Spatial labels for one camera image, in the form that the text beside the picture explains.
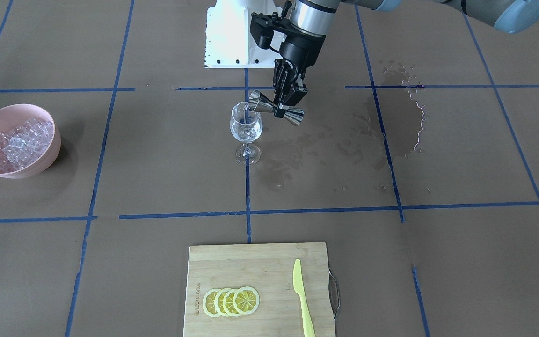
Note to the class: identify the steel jigger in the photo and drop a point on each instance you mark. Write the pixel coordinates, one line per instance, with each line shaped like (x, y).
(258, 102)

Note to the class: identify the clear wine glass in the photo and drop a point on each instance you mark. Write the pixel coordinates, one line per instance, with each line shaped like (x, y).
(246, 127)

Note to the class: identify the pink bowl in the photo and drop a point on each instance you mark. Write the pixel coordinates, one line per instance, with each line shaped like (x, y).
(14, 115)

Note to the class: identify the white camera pillar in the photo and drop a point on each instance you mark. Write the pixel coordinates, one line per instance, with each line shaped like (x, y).
(229, 43)

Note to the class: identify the yellow plastic knife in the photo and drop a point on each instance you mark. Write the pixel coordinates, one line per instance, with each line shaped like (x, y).
(298, 287)

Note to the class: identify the wooden cutting board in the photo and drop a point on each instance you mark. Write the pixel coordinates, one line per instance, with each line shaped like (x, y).
(267, 268)

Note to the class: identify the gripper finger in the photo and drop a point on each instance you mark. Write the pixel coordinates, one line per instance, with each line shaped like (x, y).
(282, 80)
(294, 87)

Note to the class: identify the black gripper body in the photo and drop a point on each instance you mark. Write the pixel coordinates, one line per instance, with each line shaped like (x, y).
(301, 48)

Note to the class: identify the pile of ice cubes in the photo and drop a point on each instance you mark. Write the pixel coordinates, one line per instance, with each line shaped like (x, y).
(24, 144)

